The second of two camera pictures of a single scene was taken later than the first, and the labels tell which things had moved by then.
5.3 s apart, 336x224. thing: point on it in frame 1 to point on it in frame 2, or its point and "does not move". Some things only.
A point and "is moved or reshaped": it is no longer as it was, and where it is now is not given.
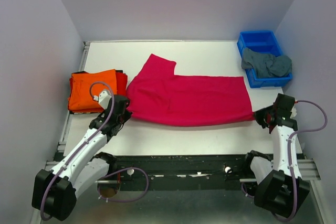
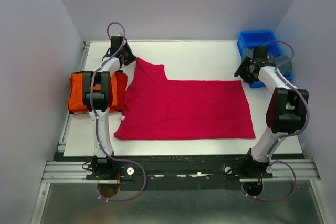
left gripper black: [127, 116] to [132, 57]
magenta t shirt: [157, 96] is moved or reshaped
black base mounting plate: [182, 172] does not move
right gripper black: [258, 116] to [241, 71]
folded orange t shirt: [80, 97] does not move
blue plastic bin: [266, 42] does not move
